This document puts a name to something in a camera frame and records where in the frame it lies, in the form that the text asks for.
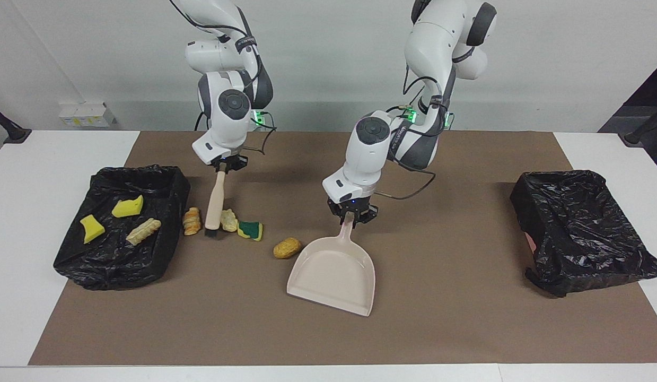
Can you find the striped toy croissant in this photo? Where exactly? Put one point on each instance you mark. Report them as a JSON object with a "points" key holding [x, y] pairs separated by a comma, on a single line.
{"points": [[142, 232], [192, 221]]}

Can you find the white wall socket box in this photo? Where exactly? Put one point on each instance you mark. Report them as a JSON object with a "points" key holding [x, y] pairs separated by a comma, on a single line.
{"points": [[87, 114]]}

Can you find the beige plastic dustpan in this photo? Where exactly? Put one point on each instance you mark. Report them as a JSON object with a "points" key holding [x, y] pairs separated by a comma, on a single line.
{"points": [[333, 276]]}

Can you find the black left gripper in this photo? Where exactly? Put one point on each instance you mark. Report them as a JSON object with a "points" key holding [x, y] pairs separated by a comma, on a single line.
{"points": [[360, 209]]}

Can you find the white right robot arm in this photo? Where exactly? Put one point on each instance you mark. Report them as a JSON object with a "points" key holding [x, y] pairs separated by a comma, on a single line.
{"points": [[227, 127]]}

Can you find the bin with black bag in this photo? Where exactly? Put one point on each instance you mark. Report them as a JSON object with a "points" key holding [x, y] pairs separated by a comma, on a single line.
{"points": [[583, 233], [121, 260]]}

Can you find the pale toy bread piece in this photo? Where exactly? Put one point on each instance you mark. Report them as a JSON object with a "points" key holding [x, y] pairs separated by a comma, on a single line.
{"points": [[229, 220]]}

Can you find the yellow sponge piece green specks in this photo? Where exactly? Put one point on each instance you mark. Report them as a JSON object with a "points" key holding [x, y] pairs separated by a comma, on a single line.
{"points": [[128, 208]]}

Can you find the green and yellow sponge piece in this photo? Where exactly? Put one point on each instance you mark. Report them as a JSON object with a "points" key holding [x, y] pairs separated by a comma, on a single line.
{"points": [[251, 231]]}

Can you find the brown table mat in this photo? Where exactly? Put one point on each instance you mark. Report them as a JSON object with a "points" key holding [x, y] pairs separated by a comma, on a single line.
{"points": [[254, 318]]}

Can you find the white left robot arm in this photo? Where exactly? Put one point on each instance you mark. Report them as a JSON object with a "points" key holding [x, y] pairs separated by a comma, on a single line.
{"points": [[360, 164]]}

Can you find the brown toy bread roll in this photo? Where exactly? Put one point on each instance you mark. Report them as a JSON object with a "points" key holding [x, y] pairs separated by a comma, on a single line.
{"points": [[287, 248]]}

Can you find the beige hand brush black bristles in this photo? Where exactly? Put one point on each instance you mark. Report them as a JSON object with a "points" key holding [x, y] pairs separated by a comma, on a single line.
{"points": [[216, 199]]}

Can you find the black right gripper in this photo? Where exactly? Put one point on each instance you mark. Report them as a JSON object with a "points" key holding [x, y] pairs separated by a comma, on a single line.
{"points": [[239, 162]]}

